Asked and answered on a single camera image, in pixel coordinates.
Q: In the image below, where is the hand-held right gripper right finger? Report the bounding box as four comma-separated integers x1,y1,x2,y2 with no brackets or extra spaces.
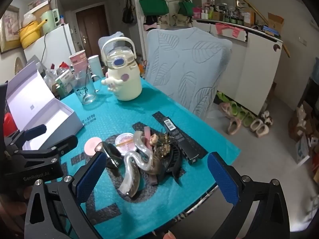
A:
207,152,291,239

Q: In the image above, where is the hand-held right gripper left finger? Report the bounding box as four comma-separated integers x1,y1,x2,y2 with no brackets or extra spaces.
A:
24,151,107,239

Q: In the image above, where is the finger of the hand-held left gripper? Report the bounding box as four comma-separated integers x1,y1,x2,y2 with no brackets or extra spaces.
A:
15,135,79,165
5,124,47,152

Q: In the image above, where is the lilac gift box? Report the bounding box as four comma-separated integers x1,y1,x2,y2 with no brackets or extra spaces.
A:
6,61,84,150

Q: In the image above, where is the pink round compact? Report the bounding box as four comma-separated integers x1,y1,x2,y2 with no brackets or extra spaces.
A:
84,137,103,156

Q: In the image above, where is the pearl white wavy hair claw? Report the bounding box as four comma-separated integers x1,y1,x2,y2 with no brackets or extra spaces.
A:
119,129,156,198

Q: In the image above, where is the black hair claw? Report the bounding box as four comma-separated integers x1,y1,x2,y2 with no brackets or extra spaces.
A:
150,139,186,186

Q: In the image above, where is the black lip gloss box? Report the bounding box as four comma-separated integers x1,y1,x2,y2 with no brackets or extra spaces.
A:
163,118,200,165

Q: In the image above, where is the gold metal hair claw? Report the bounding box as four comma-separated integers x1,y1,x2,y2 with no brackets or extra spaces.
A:
150,133,173,156

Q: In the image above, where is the person's left hand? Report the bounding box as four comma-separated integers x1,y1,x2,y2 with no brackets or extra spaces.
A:
0,187,35,220

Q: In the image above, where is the round pink striped badge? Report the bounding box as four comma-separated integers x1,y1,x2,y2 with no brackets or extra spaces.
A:
116,132,137,153

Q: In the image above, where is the green white carton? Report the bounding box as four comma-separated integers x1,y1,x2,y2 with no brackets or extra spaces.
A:
55,76,73,98

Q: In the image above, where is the clear glass mug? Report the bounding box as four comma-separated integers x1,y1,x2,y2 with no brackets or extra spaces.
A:
70,73,100,105

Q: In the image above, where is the brown translucent hair claw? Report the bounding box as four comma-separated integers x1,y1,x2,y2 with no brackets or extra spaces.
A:
140,154,166,180

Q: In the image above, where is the row of slippers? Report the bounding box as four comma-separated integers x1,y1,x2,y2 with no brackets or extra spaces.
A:
216,92,274,138

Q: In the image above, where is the teal bubble mat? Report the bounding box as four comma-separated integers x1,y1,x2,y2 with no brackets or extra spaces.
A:
60,76,241,237

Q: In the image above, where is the woven straw fan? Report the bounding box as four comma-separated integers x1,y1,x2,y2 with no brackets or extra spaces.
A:
14,57,26,74

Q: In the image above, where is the pink hair clip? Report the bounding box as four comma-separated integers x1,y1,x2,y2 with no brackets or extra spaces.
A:
143,126,153,150

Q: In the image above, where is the white tumbler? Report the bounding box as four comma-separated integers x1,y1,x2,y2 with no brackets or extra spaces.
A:
88,55,104,79

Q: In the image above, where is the cream cartoon water bottle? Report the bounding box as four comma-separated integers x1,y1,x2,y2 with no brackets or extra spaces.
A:
101,37,143,102

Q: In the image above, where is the white fridge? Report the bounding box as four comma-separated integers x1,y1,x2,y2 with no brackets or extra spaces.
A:
24,24,77,66

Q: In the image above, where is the pile of cardboard boxes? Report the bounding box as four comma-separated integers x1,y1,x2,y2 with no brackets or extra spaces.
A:
288,100,319,185

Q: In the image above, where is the yellow pot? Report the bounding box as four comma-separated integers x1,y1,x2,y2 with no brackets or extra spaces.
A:
19,20,48,49

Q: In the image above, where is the framed picture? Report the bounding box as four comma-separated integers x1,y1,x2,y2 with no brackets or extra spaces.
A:
0,5,20,54

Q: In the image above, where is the pale green kettle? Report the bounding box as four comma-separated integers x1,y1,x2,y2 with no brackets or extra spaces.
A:
40,9,61,34

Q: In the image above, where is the white counter cabinet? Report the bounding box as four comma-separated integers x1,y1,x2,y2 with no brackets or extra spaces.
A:
194,19,284,115

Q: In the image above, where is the brown door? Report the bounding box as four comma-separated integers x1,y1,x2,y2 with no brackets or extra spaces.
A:
76,4,110,58

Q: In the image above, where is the dark hanging bag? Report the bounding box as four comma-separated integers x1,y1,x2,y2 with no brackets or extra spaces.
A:
122,0,135,25

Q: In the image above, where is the pink cloth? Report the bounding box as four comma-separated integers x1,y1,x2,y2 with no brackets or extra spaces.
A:
215,22,246,39

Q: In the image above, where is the black pink tote bag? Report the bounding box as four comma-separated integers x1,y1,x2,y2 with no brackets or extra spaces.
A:
143,15,161,31

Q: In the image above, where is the green tote bag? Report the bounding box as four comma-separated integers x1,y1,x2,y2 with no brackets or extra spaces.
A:
139,0,169,18
178,0,195,17

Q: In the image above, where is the row of bottles and jars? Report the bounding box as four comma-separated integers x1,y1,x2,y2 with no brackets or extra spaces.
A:
193,1,255,26

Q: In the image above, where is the cardboard box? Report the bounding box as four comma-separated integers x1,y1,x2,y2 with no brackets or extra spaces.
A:
267,12,285,34

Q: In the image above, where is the wooden pole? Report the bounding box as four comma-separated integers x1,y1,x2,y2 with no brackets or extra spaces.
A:
217,0,291,58

